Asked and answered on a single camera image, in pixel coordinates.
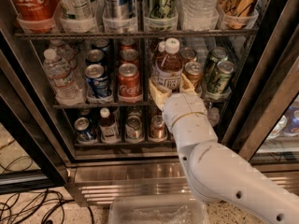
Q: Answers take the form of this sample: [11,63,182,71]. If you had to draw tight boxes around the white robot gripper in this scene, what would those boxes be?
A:
[148,73,219,145]

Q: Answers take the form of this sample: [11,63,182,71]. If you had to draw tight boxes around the brown tea bottle white cap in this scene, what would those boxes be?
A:
[156,38,183,91]

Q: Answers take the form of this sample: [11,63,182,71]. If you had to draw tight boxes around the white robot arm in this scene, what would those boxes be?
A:
[149,78,299,224]

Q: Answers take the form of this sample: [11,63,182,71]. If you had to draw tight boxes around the bronze can bottom shelf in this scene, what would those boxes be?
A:
[149,115,166,140]

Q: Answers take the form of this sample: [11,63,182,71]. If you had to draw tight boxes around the water bottle bottom shelf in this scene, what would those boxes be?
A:
[207,107,220,127]

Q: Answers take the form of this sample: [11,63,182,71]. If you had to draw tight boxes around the silver can bottom shelf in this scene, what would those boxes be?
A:
[125,116,143,141]

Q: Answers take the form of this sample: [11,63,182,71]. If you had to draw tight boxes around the tea bottle bottom shelf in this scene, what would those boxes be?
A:
[99,107,120,144]

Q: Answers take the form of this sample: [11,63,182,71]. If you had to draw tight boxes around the blue can bottom shelf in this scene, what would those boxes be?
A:
[74,118,96,142]

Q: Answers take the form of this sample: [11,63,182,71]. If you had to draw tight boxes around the fridge glass door right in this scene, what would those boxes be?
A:
[223,0,299,173]

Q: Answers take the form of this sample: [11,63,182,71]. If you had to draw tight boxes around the clear water bottle middle shelf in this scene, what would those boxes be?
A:
[43,49,85,105]

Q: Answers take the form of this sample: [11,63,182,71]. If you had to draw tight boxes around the large coca-cola can top shelf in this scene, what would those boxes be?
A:
[12,0,59,34]

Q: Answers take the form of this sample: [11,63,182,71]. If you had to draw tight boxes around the bronze can front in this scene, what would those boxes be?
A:
[183,62,204,90]

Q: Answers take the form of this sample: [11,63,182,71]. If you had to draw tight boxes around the bronze can rear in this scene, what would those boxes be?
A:
[179,48,197,64]

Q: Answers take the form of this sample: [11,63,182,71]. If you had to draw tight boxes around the red coca-cola can front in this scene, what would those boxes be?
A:
[118,63,142,102]

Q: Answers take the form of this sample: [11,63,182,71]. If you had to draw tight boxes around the green can front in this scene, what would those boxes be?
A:
[207,61,235,94]

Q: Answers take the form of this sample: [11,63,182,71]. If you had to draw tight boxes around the green can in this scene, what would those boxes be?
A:
[207,61,235,94]
[204,47,228,82]

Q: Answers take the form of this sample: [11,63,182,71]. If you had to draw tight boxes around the green can rear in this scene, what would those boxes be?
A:
[204,47,228,82]

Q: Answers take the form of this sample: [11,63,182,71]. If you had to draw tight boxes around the blue soda can front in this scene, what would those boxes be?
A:
[85,64,111,98]

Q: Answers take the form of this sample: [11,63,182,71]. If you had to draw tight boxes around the blue soda can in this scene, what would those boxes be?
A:
[85,64,111,98]
[85,49,105,66]

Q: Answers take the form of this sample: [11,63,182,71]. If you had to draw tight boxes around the clear plastic bin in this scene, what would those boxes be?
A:
[108,194,210,224]

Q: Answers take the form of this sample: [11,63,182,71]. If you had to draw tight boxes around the middle wire shelf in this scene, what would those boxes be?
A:
[52,99,227,109]

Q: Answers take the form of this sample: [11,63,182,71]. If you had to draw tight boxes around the wire shelf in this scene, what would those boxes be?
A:
[14,29,258,40]
[52,99,227,109]

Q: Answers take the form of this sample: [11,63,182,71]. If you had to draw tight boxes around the top wire shelf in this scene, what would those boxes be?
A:
[14,29,258,40]

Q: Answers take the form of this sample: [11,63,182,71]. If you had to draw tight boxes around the black cables on floor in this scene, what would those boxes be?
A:
[0,137,95,224]

